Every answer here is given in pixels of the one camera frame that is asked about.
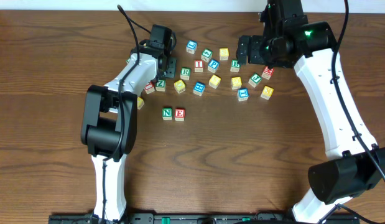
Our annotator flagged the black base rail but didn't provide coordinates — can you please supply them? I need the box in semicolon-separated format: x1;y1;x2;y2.
48;211;361;224

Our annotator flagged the left black cable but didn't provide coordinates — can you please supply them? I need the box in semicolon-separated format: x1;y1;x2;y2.
100;4;152;224

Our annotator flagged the red 1 block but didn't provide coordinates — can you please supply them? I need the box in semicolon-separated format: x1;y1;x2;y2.
144;82;155;94

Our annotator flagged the green B block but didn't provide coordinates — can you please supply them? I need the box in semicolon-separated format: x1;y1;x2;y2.
230;60;241;73

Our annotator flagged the right black cable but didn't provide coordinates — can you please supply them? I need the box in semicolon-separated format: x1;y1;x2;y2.
330;0;385;224

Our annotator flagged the yellow M block far right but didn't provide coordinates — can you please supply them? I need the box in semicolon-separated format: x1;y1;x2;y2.
261;85;274;100

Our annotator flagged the green 4 block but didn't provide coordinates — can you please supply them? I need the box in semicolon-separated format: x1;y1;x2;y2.
201;49;213;62

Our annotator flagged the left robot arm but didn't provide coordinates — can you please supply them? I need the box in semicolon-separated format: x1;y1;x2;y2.
81;24;177;223

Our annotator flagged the green R block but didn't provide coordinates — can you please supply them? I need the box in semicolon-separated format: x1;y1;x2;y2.
180;67;191;80

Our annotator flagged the black cable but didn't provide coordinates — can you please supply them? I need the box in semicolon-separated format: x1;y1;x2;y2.
330;0;385;224
100;4;152;224

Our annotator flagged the blue T block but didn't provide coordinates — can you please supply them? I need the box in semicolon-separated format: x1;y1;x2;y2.
237;88;249;101

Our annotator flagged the yellow block bottom left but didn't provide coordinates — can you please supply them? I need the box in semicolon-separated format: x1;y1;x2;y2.
137;97;145;110

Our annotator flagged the blue E block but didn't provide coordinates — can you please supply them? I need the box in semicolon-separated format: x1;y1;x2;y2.
193;82;205;96

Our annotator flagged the blue P block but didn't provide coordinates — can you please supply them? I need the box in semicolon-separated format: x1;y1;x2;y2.
208;59;220;73

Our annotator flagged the green Z block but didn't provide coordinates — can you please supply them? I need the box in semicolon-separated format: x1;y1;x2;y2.
155;79;166;92

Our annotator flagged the red I block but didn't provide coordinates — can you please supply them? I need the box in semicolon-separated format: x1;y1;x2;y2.
194;60;204;73

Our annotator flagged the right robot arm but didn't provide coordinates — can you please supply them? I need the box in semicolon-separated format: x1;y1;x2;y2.
236;0;385;223

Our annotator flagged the yellow S block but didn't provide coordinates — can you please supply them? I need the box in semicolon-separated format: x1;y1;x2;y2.
209;75;221;89

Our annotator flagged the yellow block top centre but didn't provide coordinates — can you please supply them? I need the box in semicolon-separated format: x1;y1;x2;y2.
219;48;230;61

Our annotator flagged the red M block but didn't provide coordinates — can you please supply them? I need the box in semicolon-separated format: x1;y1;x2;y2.
261;67;274;80

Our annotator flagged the blue tilted L block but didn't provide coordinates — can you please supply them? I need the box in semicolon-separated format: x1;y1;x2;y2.
186;40;198;54

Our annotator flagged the green N block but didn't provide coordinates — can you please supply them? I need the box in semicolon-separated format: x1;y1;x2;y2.
162;108;173;121

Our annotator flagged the red E block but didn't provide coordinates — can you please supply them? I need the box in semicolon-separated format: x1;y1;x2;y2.
174;108;185;121

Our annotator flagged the yellow block right centre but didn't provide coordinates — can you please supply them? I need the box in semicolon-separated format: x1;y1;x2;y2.
231;77;242;90

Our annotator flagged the green J block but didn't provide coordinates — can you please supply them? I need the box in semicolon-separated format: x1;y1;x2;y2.
248;73;262;88

